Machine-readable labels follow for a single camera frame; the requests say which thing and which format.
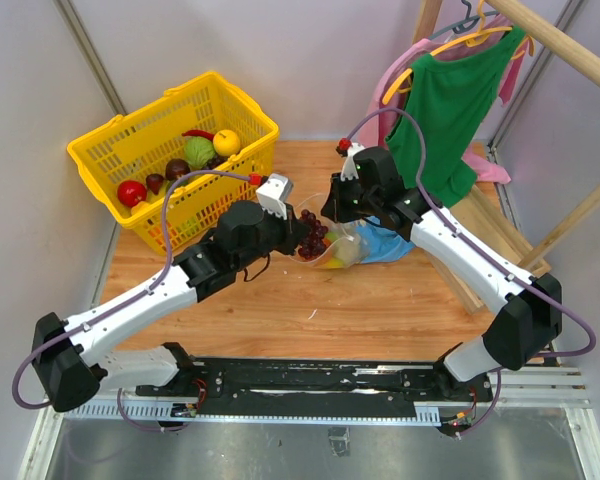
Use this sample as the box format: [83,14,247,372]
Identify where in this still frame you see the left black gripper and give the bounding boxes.
[235,201,310,272]

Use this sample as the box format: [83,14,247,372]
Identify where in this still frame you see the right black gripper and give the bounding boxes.
[320,171,380,224]

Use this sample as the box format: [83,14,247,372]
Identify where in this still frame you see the dark red toy grapes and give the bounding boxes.
[298,209,329,261]

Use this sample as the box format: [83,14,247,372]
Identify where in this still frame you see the yellow toy banana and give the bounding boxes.
[319,257,348,269]

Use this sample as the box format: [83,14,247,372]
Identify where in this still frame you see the white toy garlic bulb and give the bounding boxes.
[335,238,368,268]

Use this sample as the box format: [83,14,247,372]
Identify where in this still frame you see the clear dotted zip top bag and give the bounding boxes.
[291,194,364,269]

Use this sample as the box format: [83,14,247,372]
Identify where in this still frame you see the green toy cabbage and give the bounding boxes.
[324,231,342,246]
[184,137,216,170]

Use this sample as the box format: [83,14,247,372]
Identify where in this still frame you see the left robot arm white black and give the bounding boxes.
[30,201,309,413]

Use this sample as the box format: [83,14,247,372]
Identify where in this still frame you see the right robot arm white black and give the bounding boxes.
[321,143,562,400]

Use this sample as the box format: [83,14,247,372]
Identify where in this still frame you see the blue cartoon print cloth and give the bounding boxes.
[356,222,415,264]

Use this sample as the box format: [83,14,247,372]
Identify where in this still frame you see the dark toy grapes bunch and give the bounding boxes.
[204,156,227,170]

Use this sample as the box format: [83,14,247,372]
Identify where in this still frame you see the yellow toy apple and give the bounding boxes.
[212,129,241,157]

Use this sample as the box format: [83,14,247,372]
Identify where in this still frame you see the pink shirt on hanger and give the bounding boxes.
[357,16,535,184]

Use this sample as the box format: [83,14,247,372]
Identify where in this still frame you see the green shirt on hanger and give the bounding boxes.
[385,27,525,207]

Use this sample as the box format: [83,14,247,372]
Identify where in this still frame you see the dark purple toy fruit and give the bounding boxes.
[165,158,191,182]

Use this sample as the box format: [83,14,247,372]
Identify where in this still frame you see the red toy chili pepper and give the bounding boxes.
[182,129,214,141]

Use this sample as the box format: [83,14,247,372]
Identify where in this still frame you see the yellow plastic shopping basket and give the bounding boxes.
[67,72,279,255]

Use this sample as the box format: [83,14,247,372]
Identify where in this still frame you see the dark red toy fig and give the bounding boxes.
[145,173,165,195]

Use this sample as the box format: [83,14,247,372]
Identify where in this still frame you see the yellow toy bell pepper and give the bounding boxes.
[130,201,151,216]

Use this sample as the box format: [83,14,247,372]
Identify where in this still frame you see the red toy apple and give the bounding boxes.
[117,180,147,208]

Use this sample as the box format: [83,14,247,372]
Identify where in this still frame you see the yellow clothes hanger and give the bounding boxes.
[382,1,535,106]

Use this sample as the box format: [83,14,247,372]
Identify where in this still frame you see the grey clothes hanger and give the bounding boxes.
[428,0,499,41]

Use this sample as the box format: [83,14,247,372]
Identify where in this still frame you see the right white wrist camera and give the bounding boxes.
[340,142,365,181]

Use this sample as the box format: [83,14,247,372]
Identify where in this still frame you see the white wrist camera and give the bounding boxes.
[256,173,293,220]
[340,142,365,181]

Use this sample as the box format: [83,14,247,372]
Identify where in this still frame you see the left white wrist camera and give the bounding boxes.
[256,173,293,220]

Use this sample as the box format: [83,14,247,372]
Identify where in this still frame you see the wooden clothes rack frame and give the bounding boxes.
[409,0,600,316]

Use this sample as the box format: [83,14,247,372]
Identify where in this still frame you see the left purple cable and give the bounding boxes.
[12,169,261,412]

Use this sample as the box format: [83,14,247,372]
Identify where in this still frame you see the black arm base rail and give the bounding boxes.
[135,357,493,420]

